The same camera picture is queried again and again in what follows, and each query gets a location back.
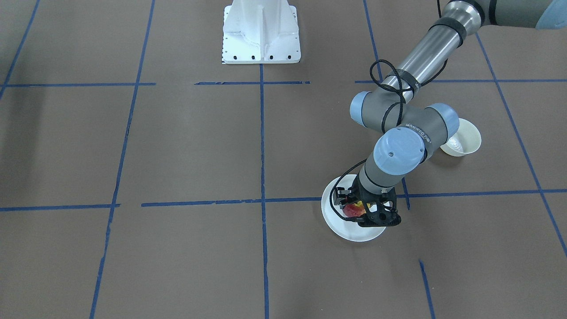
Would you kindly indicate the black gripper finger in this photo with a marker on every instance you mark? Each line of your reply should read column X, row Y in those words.
column 379, row 211
column 341, row 197

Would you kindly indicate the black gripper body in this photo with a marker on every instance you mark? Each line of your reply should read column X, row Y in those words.
column 359, row 195

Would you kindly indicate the cream white bowl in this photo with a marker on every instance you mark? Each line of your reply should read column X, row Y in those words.
column 466, row 140

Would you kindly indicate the red yellow apple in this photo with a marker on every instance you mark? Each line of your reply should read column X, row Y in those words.
column 356, row 209

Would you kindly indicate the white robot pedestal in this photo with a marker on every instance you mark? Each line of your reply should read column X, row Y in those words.
column 260, row 31

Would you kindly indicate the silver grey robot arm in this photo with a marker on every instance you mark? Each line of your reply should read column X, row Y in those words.
column 410, row 135

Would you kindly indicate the white plate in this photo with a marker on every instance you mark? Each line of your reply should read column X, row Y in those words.
column 350, row 231

